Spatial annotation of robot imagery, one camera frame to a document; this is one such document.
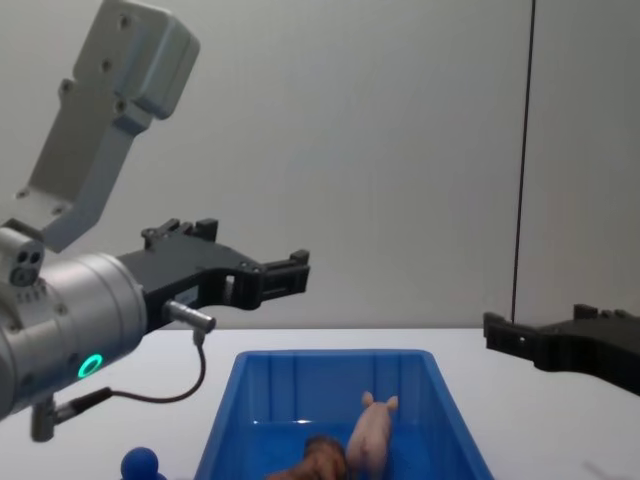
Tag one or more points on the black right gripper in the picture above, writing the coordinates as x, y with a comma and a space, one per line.
595, 347

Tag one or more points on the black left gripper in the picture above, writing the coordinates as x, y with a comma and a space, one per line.
195, 257

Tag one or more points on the silver and grey left robot arm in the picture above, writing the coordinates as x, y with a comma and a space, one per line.
85, 295

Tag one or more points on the blue plastic bin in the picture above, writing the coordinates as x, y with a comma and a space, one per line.
280, 395

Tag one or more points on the pink toy pig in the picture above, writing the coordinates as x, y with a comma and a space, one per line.
370, 435

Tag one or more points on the brown toy animal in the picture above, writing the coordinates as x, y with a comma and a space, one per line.
325, 455

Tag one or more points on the blue round-headed toy figure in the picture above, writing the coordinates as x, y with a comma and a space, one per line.
141, 462

